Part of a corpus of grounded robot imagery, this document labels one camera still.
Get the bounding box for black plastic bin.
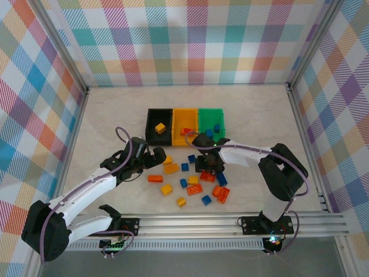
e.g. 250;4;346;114
145;108;175;146

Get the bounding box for green plastic bin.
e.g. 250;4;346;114
198;107;226;142

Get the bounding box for yellow plastic bin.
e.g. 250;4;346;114
172;107;201;147

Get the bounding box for black controller board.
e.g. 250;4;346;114
263;235;283;254
99;238;128;251

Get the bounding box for plaid fabric backdrop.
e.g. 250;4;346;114
37;0;335;87
288;0;369;277
0;0;87;277

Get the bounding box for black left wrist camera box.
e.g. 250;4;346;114
129;137;150;162

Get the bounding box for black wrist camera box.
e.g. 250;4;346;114
129;137;150;162
191;134;216;150

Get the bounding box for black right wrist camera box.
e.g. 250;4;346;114
191;134;216;150

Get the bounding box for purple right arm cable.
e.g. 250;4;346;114
184;132;311;256

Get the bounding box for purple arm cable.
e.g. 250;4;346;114
184;132;311;256
40;126;136;265

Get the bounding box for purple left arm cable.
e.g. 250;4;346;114
40;126;136;265

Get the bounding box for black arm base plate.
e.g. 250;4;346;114
240;215;295;235
97;218;140;238

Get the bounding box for aluminium mounting rail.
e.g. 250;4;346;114
31;212;350;240

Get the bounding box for aluminium side rail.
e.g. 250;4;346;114
286;83;333;213
48;86;90;217

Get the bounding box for grey slotted cable duct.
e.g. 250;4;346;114
65;241;265;251

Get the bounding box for aluminium frame post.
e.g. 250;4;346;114
28;0;91;93
286;0;346;91

